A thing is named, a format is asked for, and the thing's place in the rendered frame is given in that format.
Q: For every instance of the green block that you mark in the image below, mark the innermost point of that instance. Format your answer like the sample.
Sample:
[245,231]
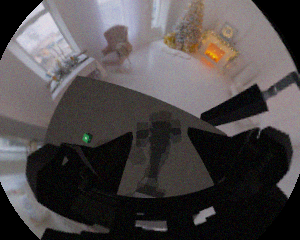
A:
[87,138]

